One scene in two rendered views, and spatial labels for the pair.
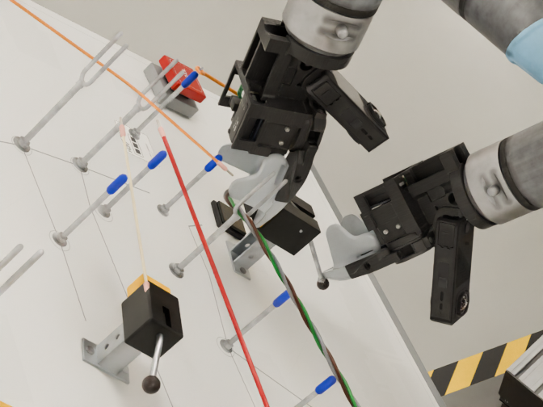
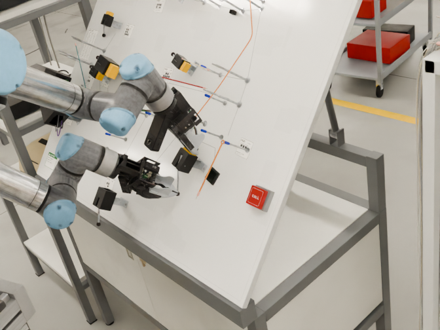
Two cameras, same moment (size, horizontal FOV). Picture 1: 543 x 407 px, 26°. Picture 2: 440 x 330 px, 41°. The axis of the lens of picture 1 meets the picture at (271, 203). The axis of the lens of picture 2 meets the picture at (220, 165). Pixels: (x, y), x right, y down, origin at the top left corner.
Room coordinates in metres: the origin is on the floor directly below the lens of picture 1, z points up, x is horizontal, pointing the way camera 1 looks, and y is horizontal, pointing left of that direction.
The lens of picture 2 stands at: (2.13, -0.28, 1.96)
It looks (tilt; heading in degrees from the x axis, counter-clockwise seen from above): 31 degrees down; 166
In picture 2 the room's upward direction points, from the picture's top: 12 degrees counter-clockwise
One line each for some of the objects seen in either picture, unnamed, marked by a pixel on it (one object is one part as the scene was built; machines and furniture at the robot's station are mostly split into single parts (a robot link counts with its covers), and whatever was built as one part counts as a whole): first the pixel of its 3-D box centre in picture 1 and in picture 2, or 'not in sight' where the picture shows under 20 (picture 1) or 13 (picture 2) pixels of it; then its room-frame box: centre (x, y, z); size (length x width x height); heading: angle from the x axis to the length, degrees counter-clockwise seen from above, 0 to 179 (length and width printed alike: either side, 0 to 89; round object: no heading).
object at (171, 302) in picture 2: not in sight; (195, 317); (0.76, -0.11, 0.60); 0.55 x 0.03 x 0.39; 22
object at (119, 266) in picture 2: not in sight; (105, 251); (0.24, -0.31, 0.60); 0.55 x 0.02 x 0.39; 22
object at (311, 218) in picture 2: not in sight; (209, 236); (0.39, 0.07, 0.60); 1.17 x 0.58 x 0.40; 22
